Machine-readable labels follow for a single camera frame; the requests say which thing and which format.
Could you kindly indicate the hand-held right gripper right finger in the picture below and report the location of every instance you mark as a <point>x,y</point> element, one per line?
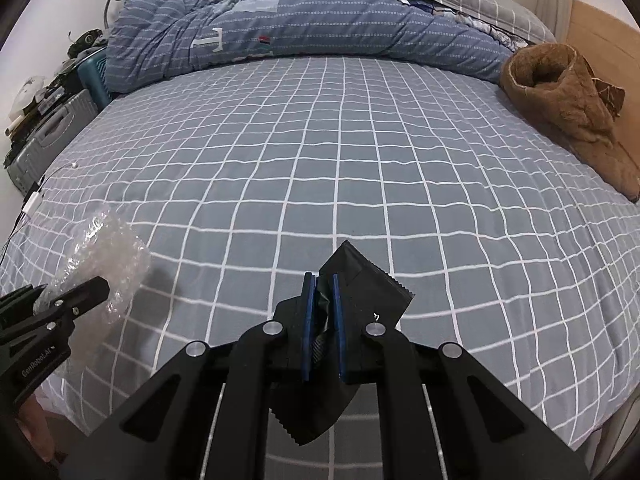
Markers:
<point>341,330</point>

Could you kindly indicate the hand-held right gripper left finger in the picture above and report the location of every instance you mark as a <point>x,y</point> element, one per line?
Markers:
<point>307,330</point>

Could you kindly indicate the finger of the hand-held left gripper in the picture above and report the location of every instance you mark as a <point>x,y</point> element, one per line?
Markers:
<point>20,297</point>
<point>85,292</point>

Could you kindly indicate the clear bubble wrap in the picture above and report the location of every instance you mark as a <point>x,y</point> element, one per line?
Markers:
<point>110,255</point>

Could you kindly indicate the black foil packet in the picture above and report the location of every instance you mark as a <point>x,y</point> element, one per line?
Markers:
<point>370,285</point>

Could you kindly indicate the person's left hand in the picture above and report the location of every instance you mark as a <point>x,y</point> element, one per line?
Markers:
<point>35,427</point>

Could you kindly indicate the white charger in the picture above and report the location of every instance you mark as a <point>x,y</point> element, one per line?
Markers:
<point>32,201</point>

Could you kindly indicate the grey hard suitcase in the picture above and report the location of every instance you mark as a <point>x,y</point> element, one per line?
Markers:
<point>45,135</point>

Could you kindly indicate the grey checked bed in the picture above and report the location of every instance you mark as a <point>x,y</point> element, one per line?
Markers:
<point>350,160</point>

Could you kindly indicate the white plastic item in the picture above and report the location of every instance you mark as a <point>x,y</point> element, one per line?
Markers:
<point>30,87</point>

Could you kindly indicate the teal plastic crate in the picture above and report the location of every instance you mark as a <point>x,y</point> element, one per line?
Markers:
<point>95,75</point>

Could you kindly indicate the black cluttered item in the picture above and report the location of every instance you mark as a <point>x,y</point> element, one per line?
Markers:
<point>85,40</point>

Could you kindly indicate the blue striped quilt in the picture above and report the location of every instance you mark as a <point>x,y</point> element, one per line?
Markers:
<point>325,20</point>

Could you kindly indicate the brown quilted jacket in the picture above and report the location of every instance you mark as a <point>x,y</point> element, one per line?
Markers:
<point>565,110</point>

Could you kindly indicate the wooden headboard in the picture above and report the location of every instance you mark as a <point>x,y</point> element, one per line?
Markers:
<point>605,45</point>

